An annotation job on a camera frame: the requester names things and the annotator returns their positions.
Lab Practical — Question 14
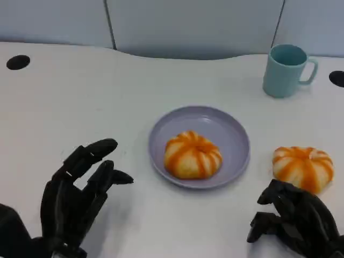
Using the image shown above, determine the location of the orange white toy bread roll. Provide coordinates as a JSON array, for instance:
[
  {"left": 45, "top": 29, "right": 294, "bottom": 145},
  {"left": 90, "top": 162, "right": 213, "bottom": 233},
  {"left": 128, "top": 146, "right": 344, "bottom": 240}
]
[
  {"left": 163, "top": 131, "right": 223, "bottom": 180},
  {"left": 272, "top": 146, "right": 334, "bottom": 195}
]

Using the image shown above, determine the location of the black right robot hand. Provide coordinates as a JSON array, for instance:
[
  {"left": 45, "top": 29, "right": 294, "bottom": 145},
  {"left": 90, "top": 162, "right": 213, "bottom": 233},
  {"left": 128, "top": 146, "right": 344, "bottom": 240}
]
[{"left": 246, "top": 179, "right": 344, "bottom": 258}]

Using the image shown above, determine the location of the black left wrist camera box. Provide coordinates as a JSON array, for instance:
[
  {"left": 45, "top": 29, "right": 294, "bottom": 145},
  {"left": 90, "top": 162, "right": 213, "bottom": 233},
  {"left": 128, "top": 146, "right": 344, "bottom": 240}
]
[{"left": 0, "top": 203, "right": 53, "bottom": 258}]

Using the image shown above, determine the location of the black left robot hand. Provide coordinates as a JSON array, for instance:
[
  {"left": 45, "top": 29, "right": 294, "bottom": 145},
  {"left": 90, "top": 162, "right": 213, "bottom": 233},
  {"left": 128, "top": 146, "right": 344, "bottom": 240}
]
[{"left": 40, "top": 138, "right": 134, "bottom": 258}]

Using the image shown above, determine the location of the pale green mug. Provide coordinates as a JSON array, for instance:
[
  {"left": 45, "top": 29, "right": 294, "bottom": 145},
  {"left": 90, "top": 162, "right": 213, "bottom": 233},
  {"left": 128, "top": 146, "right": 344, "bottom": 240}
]
[{"left": 262, "top": 44, "right": 319, "bottom": 98}]

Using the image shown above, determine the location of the lilac plate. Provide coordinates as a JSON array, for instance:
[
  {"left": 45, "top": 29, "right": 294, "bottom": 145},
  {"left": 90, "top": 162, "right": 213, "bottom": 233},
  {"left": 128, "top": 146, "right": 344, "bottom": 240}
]
[{"left": 148, "top": 106, "right": 250, "bottom": 190}]

